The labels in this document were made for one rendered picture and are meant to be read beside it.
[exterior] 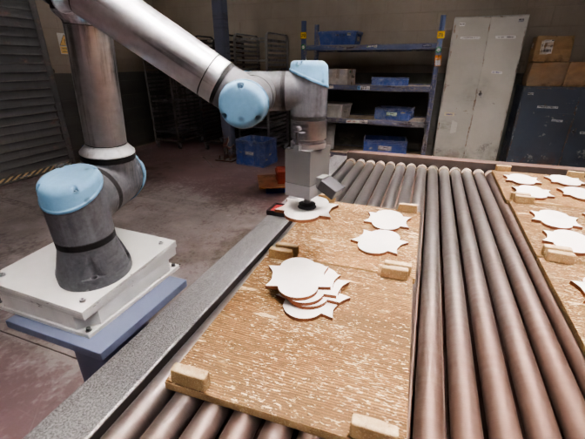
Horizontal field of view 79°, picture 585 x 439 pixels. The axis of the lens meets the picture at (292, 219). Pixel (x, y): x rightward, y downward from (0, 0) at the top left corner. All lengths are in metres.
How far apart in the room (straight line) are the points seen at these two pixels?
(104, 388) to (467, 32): 5.18
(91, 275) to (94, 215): 0.13
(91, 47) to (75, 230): 0.35
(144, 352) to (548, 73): 5.42
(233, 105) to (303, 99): 0.18
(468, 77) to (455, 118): 0.51
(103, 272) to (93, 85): 0.38
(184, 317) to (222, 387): 0.21
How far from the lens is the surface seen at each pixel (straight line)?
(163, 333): 0.73
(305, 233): 0.99
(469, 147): 5.47
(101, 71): 0.85
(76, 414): 0.65
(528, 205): 1.43
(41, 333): 0.92
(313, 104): 0.72
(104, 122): 0.87
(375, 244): 0.94
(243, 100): 0.59
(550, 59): 5.60
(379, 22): 5.97
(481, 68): 5.36
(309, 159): 0.73
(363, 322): 0.69
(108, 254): 0.84
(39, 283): 0.94
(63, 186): 0.79
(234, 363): 0.62
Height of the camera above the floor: 1.37
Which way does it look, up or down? 24 degrees down
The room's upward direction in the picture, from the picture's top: straight up
